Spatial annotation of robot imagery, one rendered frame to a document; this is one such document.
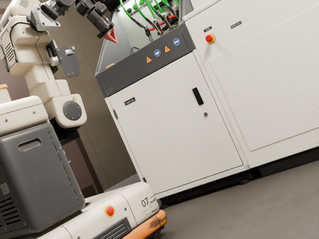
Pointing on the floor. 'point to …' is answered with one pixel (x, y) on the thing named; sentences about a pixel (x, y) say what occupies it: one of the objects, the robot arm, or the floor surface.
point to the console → (265, 76)
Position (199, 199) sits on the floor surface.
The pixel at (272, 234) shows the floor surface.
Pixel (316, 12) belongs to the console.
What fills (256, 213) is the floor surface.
